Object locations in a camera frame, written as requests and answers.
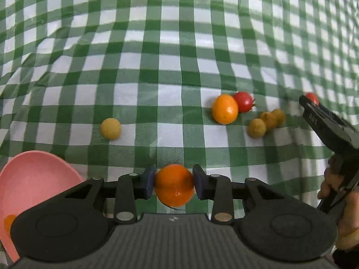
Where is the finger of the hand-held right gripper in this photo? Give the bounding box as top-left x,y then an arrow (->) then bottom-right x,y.
299,95 -> 359,157

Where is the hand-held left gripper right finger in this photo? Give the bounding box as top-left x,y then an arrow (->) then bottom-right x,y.
193,164 -> 298,225

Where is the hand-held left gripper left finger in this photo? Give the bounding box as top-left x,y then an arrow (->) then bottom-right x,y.
53,165 -> 157,225

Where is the mandarin orange with stem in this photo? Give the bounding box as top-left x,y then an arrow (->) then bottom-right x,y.
154,164 -> 195,208

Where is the red cherry tomato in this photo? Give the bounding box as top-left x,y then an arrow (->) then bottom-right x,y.
305,92 -> 320,106
233,91 -> 256,113

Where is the small yellow round fruit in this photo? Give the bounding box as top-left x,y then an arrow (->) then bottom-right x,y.
101,118 -> 122,140
248,118 -> 267,139
271,109 -> 287,127
259,111 -> 278,131

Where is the smooth oval yellow-orange orange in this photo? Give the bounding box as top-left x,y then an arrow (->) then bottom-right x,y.
212,94 -> 239,125

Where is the pink plate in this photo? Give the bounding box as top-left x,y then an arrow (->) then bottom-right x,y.
0,150 -> 86,262

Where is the person's right hand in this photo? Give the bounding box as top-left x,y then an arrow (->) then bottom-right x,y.
317,154 -> 359,250

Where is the green white checked tablecloth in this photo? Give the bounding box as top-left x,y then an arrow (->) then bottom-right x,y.
0,0 -> 359,261

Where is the rough-skinned mandarin orange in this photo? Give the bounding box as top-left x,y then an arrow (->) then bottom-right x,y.
4,214 -> 17,240

